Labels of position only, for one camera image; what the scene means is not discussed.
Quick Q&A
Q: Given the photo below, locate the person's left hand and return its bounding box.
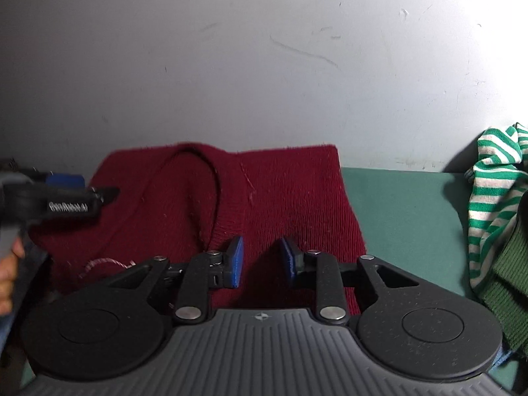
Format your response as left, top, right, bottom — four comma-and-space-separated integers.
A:
0, 237, 25, 316

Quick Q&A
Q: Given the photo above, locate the dark green knit sweater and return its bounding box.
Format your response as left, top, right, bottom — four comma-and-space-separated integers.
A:
480, 193, 527, 358

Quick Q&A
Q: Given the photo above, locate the green table mat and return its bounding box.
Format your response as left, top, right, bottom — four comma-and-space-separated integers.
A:
16, 166, 528, 394

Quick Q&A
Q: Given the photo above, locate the green white striped garment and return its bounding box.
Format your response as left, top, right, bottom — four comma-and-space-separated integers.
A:
465, 122, 527, 290

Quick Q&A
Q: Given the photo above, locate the dark red knit sweater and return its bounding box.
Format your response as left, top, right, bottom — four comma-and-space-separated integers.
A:
31, 143, 366, 309

